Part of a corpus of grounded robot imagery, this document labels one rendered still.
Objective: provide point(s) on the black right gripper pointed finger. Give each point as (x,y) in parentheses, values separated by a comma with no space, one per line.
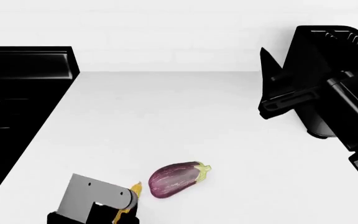
(270,74)

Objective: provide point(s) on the black right gripper slotted finger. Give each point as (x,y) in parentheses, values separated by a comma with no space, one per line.
(286,102)

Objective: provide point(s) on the purple striped eggplant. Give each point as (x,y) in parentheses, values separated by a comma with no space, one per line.
(174,179)

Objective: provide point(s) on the yellow banana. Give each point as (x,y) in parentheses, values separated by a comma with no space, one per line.
(137,188)

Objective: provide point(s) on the black stove cooktop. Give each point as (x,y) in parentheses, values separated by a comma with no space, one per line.
(14,93)

